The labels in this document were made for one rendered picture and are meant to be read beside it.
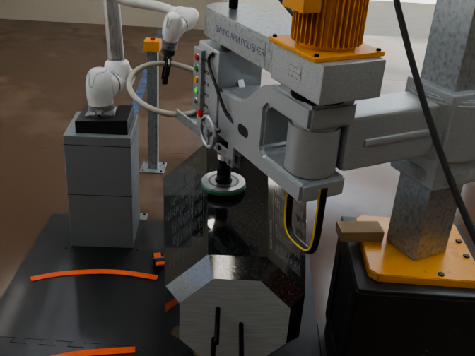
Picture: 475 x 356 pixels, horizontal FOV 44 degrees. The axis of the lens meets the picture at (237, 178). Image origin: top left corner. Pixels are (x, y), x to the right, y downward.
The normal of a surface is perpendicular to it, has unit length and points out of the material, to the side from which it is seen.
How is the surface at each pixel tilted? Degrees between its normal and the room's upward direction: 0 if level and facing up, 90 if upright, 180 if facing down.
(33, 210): 0
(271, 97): 90
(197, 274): 54
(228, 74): 90
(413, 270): 0
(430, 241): 90
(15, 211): 0
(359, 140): 90
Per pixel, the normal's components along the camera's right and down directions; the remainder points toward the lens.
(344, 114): 0.47, 0.43
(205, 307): 0.00, 0.46
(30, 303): 0.06, -0.89
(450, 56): -0.88, 0.17
